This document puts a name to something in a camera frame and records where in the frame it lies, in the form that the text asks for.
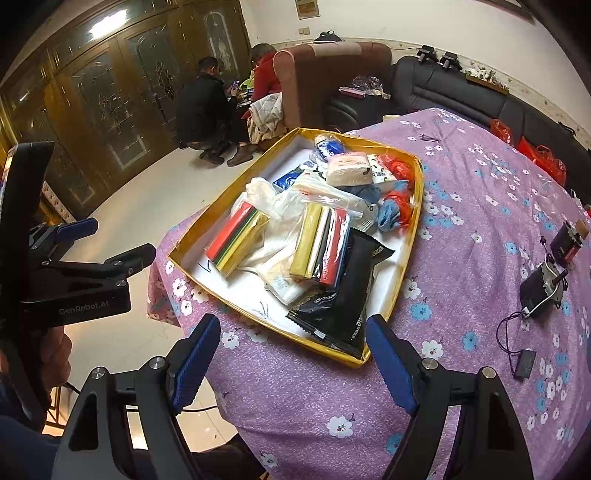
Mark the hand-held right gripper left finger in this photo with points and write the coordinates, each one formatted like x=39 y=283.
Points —
x=196 y=364

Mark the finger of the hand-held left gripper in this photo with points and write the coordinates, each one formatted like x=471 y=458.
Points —
x=131 y=258
x=78 y=226

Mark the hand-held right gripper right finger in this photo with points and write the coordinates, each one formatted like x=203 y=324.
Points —
x=392 y=364

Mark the yellow-rimmed cardboard box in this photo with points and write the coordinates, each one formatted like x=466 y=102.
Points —
x=196 y=258

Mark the black snack packet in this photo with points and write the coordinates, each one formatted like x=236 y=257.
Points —
x=337 y=309

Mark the red green yellow sponge pack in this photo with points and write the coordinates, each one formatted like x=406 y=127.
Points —
x=231 y=240

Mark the blue towel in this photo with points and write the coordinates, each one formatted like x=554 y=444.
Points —
x=387 y=217

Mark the yellow black red sponge pack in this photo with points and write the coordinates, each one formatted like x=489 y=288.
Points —
x=309 y=240

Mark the red plastic bag ball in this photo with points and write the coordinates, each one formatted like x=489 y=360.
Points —
x=401 y=203
x=399 y=167

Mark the white red-print plastic packet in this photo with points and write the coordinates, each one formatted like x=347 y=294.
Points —
x=295 y=203

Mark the floral blue tissue pack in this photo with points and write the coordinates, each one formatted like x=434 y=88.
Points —
x=287 y=180

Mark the lemon print tissue pack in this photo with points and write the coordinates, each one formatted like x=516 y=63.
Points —
x=382 y=177

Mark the pink tissue pack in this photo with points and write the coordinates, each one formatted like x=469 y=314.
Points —
x=348 y=168

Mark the blue swirl tissue pack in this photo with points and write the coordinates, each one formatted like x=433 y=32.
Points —
x=328 y=147

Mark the person's left forearm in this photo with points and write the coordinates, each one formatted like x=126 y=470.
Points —
x=23 y=452

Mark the person's left hand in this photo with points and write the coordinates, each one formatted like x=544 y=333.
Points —
x=57 y=360

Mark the wooden cabinet with glass doors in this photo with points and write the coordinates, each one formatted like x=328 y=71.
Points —
x=115 y=92

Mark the purple floral blanket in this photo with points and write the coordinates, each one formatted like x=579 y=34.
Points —
x=461 y=230

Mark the black electric motor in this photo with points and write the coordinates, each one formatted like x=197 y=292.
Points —
x=540 y=290

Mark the white quilted clothes heap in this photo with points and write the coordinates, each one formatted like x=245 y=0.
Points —
x=265 y=115

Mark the small black motor device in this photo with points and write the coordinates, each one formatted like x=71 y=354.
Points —
x=565 y=244

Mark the dark hair clip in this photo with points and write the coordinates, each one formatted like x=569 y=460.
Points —
x=429 y=137

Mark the large red plastic bag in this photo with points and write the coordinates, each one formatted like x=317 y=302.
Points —
x=542 y=161

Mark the brown armchair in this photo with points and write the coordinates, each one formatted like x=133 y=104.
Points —
x=314 y=78

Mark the small red plastic bag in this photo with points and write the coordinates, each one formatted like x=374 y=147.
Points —
x=501 y=131

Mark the pink pouch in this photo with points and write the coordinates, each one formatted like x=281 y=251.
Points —
x=352 y=92

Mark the clear plastic bag with items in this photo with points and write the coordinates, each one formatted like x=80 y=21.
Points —
x=369 y=85

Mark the black leather sofa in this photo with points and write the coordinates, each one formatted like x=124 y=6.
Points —
x=438 y=87

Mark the black bag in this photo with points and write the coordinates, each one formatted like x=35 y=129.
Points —
x=328 y=37

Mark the wooden carved ornament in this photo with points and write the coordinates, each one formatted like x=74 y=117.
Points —
x=487 y=81

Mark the black clamp device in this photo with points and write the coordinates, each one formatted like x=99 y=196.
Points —
x=451 y=61
x=426 y=54

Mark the gold wall plaque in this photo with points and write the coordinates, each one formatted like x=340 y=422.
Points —
x=308 y=8

